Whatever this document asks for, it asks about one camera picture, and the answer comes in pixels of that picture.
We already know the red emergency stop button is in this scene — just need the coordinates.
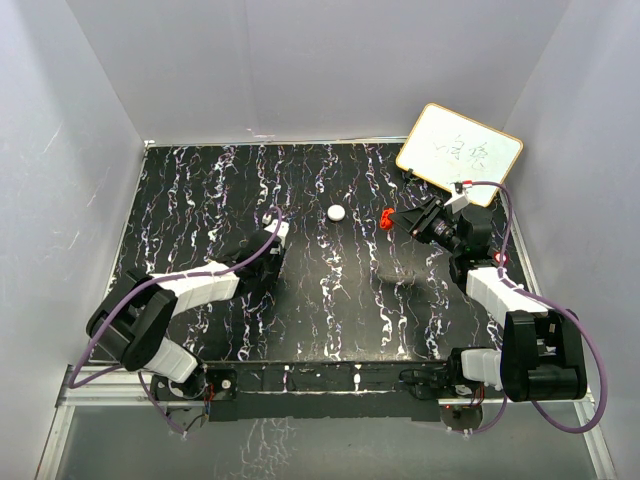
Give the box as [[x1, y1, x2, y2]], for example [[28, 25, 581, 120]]
[[493, 252, 508, 265]]

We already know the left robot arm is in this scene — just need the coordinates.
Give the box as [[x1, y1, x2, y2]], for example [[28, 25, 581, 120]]
[[86, 222, 288, 399]]

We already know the red ball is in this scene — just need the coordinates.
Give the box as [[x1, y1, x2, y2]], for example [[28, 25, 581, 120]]
[[379, 208, 395, 231]]

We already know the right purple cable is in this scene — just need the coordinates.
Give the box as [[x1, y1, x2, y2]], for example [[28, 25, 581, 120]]
[[467, 179, 609, 434]]

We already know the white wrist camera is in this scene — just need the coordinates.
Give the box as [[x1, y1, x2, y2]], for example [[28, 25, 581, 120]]
[[445, 180, 473, 211], [263, 219, 289, 255]]

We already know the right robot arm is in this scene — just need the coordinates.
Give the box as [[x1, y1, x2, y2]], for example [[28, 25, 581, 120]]
[[380, 200, 587, 402]]

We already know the small whiteboard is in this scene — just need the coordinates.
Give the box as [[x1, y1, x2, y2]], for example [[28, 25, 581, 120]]
[[396, 103, 523, 192]]

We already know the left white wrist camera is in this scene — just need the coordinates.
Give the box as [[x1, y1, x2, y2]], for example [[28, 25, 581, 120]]
[[263, 219, 289, 255]]

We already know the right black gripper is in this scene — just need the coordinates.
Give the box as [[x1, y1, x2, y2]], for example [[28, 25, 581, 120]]
[[390, 196, 464, 255]]

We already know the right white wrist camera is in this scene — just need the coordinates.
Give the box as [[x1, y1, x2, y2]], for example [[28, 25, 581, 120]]
[[445, 180, 473, 211]]

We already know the white earbud charging case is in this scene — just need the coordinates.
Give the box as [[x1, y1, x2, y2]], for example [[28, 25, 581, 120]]
[[327, 204, 346, 222]]

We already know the aluminium frame rail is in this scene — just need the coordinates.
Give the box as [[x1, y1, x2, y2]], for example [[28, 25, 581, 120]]
[[38, 363, 617, 479]]

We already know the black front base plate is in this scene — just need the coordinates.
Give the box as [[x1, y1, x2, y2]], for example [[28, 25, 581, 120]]
[[149, 359, 506, 424]]

